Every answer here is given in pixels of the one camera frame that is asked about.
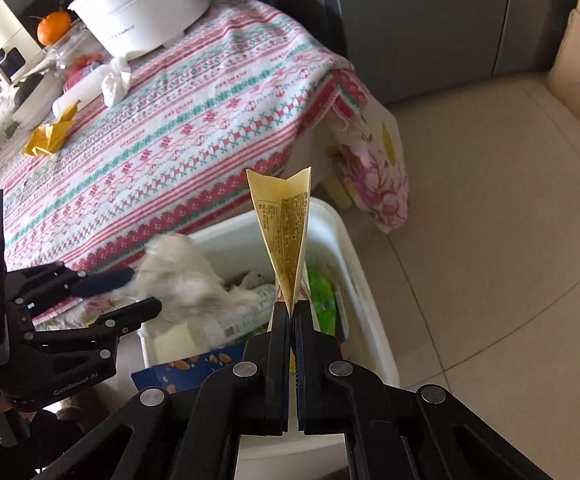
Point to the white crumpled tissue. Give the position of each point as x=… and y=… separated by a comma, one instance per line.
x=116, y=82

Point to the pale yellow snack packet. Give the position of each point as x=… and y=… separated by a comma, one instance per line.
x=282, y=225

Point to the brown cardboard box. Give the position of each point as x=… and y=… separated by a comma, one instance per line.
x=579, y=85

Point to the cream air fryer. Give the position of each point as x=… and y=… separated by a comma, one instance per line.
x=5, y=30

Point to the dark green squash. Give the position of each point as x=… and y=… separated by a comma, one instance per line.
x=27, y=87

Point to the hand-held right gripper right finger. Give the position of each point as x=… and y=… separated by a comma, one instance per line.
x=315, y=360

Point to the orange fruit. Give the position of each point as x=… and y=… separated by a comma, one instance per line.
x=54, y=29

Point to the glass jar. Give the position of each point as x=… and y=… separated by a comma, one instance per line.
x=77, y=55

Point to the white plastic bin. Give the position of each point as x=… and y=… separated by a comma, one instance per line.
x=364, y=300

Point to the white bowl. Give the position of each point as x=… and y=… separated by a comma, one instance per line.
x=35, y=105

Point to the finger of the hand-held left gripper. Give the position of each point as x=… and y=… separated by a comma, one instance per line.
x=130, y=312
x=105, y=280

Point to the white plastic bag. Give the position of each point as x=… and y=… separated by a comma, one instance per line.
x=185, y=280

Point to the striped patterned tablecloth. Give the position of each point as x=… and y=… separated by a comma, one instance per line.
x=195, y=135

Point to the yellow crumpled wrapper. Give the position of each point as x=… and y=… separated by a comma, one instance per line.
x=50, y=137

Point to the cream table leg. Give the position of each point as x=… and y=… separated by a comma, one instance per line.
x=340, y=192

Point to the blue snack box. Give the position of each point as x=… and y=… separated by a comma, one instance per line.
x=180, y=367

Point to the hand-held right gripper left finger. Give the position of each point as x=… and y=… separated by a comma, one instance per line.
x=275, y=360

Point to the white electric pot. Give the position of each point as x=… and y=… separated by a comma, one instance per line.
x=140, y=10

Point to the dark grey refrigerator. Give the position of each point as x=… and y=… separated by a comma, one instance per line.
x=419, y=20

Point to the white tube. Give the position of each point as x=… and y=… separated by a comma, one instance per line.
x=85, y=97

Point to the green snack packet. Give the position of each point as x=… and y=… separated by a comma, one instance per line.
x=327, y=300

